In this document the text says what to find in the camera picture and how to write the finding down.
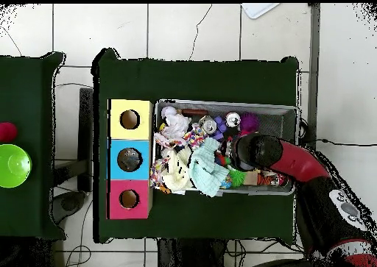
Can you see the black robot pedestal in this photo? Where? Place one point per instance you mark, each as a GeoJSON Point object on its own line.
{"type": "Point", "coordinates": [191, 253]}

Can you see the dark grey rounded object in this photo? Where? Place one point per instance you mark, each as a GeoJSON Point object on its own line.
{"type": "Point", "coordinates": [69, 203]}

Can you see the crushed clear plastic bottle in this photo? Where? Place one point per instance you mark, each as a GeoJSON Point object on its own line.
{"type": "Point", "coordinates": [125, 162]}
{"type": "Point", "coordinates": [135, 156]}

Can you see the mint green knitted cloth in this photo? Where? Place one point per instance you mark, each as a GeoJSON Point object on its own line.
{"type": "Point", "coordinates": [206, 170]}

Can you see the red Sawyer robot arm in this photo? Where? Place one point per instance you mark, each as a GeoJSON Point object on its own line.
{"type": "Point", "coordinates": [297, 161]}

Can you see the shallow clear mesh bin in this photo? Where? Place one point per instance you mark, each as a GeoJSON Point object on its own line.
{"type": "Point", "coordinates": [274, 120]}

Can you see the white flat board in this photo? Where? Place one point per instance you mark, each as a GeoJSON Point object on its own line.
{"type": "Point", "coordinates": [259, 9]}

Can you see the green spiky toy with eyes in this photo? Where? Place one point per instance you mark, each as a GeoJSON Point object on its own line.
{"type": "Point", "coordinates": [237, 177]}

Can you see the cream knitted cloth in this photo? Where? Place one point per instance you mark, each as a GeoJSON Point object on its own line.
{"type": "Point", "coordinates": [176, 172]}

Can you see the wooden box with three holes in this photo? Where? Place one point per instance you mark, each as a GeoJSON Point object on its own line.
{"type": "Point", "coordinates": [141, 125]}

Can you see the black upright panel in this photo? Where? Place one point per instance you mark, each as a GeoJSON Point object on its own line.
{"type": "Point", "coordinates": [85, 137]}

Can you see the bright green plastic bowl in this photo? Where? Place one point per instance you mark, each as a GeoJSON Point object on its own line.
{"type": "Point", "coordinates": [14, 165]}

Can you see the silver topped pale can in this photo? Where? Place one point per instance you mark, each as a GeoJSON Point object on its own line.
{"type": "Point", "coordinates": [208, 125]}

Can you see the red plastic cup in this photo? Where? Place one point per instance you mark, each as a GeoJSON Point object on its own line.
{"type": "Point", "coordinates": [7, 131]}

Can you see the dark green tablecloth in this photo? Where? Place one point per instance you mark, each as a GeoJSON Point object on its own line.
{"type": "Point", "coordinates": [176, 78]}
{"type": "Point", "coordinates": [26, 102]}

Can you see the silver topped dark can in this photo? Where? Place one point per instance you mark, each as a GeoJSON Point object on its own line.
{"type": "Point", "coordinates": [233, 119]}

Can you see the purple spiky toy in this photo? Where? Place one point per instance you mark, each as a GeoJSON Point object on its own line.
{"type": "Point", "coordinates": [249, 122]}

